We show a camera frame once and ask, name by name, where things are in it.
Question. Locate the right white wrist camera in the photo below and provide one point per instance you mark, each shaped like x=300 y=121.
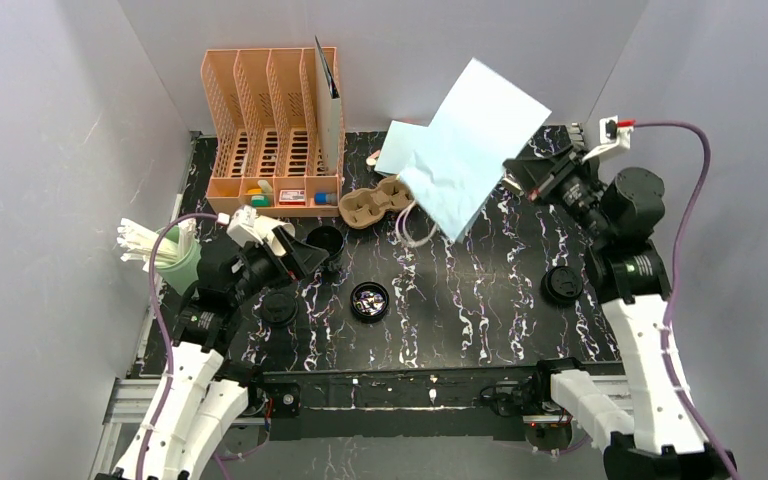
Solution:
x=615 y=139

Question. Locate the grey folder in organizer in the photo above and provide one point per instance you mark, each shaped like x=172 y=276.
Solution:
x=329 y=107

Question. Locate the blue cap small item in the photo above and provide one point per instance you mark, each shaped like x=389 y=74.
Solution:
x=325 y=198

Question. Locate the black lid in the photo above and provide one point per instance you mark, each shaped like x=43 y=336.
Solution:
x=278 y=309
x=562 y=286

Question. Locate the small red white box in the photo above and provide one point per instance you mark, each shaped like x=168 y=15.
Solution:
x=292 y=197

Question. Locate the black cup with shiny contents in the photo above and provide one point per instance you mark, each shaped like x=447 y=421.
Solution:
x=369 y=302

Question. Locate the light blue paper bag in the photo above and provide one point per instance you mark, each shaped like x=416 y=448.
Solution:
x=457 y=162
x=404 y=147

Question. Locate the black cup upright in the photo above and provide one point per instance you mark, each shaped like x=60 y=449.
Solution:
x=332 y=241

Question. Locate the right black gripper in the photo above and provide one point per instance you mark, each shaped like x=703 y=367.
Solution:
x=537 y=182

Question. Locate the green straw holder cup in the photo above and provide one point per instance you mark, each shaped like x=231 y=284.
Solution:
x=182 y=265

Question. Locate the black lid left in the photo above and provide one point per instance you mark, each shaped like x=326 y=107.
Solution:
x=278 y=309

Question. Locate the flat light blue paper bag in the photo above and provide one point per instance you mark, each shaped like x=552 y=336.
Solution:
x=404 y=147

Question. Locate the black base rail bar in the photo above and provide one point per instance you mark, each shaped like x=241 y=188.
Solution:
x=449 y=402

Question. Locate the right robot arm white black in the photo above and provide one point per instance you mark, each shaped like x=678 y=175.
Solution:
x=659 y=437

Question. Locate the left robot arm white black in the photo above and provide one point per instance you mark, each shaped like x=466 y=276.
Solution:
x=201 y=391

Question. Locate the aluminium frame rail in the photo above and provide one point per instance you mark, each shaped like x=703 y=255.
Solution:
x=127 y=406

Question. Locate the brown cardboard cup carrier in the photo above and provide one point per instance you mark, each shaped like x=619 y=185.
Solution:
x=365 y=207

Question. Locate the orange plastic file organizer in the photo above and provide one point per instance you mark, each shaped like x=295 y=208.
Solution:
x=263 y=103

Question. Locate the green yellow small items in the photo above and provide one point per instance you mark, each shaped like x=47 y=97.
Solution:
x=260 y=194

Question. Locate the black lid right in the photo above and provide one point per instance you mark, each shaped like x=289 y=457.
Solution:
x=562 y=286

